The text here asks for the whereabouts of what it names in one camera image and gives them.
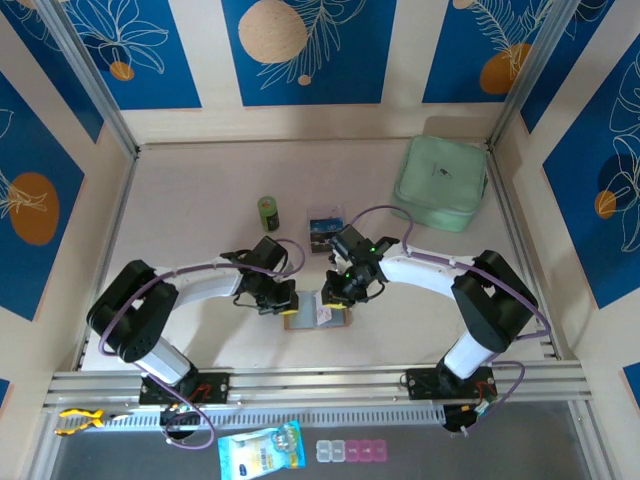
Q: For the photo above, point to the tan leather card holder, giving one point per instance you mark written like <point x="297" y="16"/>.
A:
<point x="300" y="320"/>

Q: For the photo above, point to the white card with pink print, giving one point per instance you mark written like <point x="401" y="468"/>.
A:
<point x="324" y="315"/>

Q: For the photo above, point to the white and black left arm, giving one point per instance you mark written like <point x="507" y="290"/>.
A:
<point x="210" y="286"/>

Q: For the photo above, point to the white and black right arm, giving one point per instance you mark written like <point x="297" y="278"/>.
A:
<point x="420" y="272"/>

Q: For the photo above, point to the green cylindrical bottle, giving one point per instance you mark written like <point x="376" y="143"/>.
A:
<point x="268" y="215"/>

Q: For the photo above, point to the mint green zip pouch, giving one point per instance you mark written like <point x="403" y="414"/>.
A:
<point x="440" y="182"/>

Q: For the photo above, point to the blue and white snack packet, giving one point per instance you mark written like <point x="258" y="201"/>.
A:
<point x="260" y="450"/>

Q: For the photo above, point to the black connector board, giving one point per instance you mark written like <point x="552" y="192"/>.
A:
<point x="465" y="415"/>
<point x="175" y="412"/>

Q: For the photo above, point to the white and pink pill organizer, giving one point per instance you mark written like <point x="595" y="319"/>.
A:
<point x="350" y="450"/>

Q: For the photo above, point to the aluminium front rail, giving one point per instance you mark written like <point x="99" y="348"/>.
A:
<point x="320" y="382"/>

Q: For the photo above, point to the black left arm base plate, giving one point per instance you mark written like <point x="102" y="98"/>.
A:
<point x="215" y="387"/>

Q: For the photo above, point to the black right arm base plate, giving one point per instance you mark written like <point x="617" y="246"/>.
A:
<point x="422" y="384"/>

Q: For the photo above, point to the aluminium side rail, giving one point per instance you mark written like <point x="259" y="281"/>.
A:
<point x="107" y="250"/>
<point x="525" y="250"/>

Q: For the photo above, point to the aluminium corner post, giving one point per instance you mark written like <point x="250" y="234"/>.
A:
<point x="530" y="75"/>
<point x="91" y="75"/>

